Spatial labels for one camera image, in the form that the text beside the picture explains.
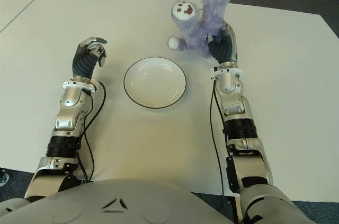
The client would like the left robot hand black silver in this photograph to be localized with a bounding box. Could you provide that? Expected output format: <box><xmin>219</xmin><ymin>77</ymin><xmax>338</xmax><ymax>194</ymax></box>
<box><xmin>72</xmin><ymin>37</ymin><xmax>108</xmax><ymax>83</ymax></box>

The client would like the right robot hand black silver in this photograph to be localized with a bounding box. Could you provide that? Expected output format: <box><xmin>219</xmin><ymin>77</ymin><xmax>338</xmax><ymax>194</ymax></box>
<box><xmin>206</xmin><ymin>24</ymin><xmax>239</xmax><ymax>69</ymax></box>

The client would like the purple plush bunny doll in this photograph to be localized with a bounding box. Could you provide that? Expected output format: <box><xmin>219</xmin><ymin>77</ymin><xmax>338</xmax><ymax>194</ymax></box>
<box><xmin>167</xmin><ymin>0</ymin><xmax>235</xmax><ymax>58</ymax></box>

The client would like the white plate black rim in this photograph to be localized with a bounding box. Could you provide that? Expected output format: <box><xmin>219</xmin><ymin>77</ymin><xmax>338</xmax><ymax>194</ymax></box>
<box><xmin>123</xmin><ymin>56</ymin><xmax>188</xmax><ymax>109</ymax></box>

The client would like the grey robot torso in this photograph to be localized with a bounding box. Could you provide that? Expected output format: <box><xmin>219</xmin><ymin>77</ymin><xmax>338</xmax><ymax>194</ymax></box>
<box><xmin>0</xmin><ymin>177</ymin><xmax>236</xmax><ymax>224</ymax></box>

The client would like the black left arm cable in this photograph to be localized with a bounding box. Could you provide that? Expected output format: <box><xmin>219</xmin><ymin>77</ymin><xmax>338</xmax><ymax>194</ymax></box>
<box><xmin>79</xmin><ymin>80</ymin><xmax>106</xmax><ymax>182</ymax></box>

